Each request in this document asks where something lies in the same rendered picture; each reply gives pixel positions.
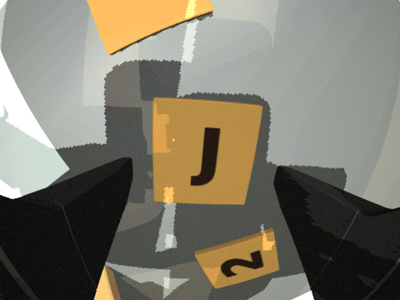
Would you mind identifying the tan board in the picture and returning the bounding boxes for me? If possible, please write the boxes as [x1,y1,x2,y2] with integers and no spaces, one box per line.
[94,264,121,300]

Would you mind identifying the tan letter tile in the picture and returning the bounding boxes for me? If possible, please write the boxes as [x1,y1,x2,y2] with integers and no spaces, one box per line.
[152,97,263,206]
[194,227,280,289]

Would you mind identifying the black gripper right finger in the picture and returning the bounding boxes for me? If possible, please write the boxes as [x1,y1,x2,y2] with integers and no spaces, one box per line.
[273,166,400,300]

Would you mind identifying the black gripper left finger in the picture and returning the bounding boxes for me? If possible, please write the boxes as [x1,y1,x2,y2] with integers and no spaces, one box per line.
[0,157,133,300]

